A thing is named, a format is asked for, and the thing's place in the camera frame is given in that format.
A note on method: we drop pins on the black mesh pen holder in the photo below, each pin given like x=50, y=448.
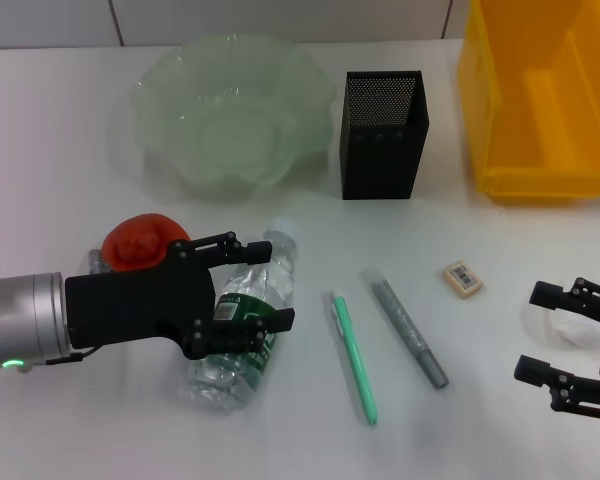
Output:
x=380, y=160

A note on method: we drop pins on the grey marker pen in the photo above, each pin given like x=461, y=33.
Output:
x=405, y=325

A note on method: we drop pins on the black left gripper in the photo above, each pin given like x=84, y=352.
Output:
x=130, y=305

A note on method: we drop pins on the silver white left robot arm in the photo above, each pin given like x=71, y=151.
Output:
x=25, y=320

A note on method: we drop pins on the beige eraser with barcode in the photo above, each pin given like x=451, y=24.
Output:
x=461, y=279

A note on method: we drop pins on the red-orange toy fruit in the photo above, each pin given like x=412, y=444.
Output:
x=135, y=245

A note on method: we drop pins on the clear green-label water bottle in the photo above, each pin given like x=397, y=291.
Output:
x=275, y=280

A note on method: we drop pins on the green glass fruit plate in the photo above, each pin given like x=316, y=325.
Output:
x=230, y=120

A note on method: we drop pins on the white paper ball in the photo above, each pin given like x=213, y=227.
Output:
x=575, y=331

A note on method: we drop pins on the mint green pen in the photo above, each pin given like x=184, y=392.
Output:
x=354, y=357

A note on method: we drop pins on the yellow plastic bin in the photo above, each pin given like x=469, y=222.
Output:
x=535, y=170

